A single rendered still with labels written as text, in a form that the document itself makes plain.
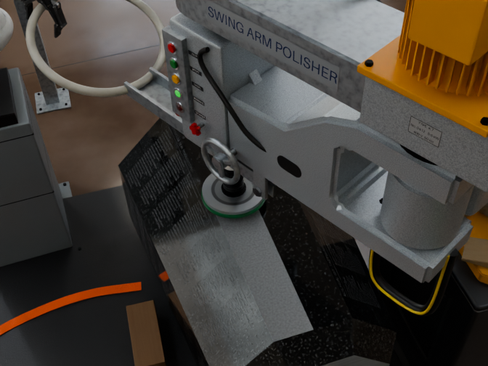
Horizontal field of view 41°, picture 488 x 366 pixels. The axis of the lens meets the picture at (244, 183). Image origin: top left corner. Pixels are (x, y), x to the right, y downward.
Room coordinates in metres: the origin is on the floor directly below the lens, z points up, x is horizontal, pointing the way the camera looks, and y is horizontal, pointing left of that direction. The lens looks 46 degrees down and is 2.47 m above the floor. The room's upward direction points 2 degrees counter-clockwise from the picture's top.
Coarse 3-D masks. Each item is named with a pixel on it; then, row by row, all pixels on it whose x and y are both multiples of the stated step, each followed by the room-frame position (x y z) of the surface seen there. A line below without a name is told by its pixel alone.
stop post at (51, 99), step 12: (24, 12) 3.05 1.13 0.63; (24, 24) 3.04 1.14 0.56; (36, 36) 3.06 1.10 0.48; (48, 60) 3.11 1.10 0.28; (36, 72) 3.04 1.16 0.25; (48, 84) 3.05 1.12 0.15; (36, 96) 3.13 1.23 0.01; (48, 96) 3.05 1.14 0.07; (60, 96) 3.12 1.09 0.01; (36, 108) 3.01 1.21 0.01; (48, 108) 3.01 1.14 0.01; (60, 108) 3.00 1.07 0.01
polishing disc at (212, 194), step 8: (208, 176) 1.55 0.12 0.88; (208, 184) 1.51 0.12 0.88; (216, 184) 1.51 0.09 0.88; (248, 184) 1.50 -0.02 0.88; (208, 192) 1.47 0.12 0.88; (216, 192) 1.47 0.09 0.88; (248, 192) 1.47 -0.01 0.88; (208, 200) 1.44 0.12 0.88; (216, 200) 1.44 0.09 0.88; (224, 200) 1.43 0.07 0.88; (232, 200) 1.43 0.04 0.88; (240, 200) 1.43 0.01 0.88; (248, 200) 1.43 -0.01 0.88; (256, 200) 1.43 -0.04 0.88; (216, 208) 1.40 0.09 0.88; (224, 208) 1.40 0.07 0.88; (232, 208) 1.40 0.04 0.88; (240, 208) 1.40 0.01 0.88; (248, 208) 1.40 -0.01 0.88
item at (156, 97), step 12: (156, 72) 1.83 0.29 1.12; (156, 84) 1.81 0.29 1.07; (168, 84) 1.77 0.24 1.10; (132, 96) 1.75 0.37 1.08; (144, 96) 1.70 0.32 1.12; (156, 96) 1.75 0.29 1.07; (168, 96) 1.75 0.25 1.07; (156, 108) 1.65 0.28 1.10; (168, 108) 1.68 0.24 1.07; (168, 120) 1.61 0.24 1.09; (180, 120) 1.57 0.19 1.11; (240, 168) 1.37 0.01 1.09; (252, 180) 1.34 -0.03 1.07
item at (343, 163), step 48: (240, 96) 1.35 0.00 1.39; (288, 96) 1.33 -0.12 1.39; (240, 144) 1.31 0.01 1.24; (288, 144) 1.19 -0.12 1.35; (336, 144) 1.08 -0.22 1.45; (384, 144) 1.00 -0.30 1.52; (288, 192) 1.18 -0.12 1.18; (336, 192) 1.09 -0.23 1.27; (432, 192) 0.90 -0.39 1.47; (384, 240) 0.97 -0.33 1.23
